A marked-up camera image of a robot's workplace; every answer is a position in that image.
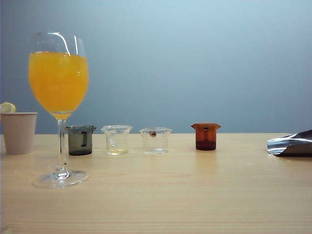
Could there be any amber measuring cup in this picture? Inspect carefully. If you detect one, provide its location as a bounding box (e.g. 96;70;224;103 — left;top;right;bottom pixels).
191;122;221;151

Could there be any wine glass with orange drink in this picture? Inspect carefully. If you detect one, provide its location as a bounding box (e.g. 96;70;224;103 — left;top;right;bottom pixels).
28;31;90;190

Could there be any clear measuring cup red dot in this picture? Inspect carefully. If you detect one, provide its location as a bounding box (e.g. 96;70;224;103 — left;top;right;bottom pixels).
139;127;173;155

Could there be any clear measuring cup yellow residue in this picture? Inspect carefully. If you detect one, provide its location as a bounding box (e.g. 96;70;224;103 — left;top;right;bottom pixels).
101;125;133;156

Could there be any smoke grey measuring cup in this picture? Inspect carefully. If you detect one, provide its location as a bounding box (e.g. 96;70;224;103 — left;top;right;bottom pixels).
65;125;97;156

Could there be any beige paper cup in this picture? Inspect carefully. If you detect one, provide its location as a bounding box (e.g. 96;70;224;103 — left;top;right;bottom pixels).
0;112;39;156

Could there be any yellow lemon slice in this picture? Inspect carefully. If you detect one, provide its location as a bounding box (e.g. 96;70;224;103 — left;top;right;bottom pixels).
0;101;17;114

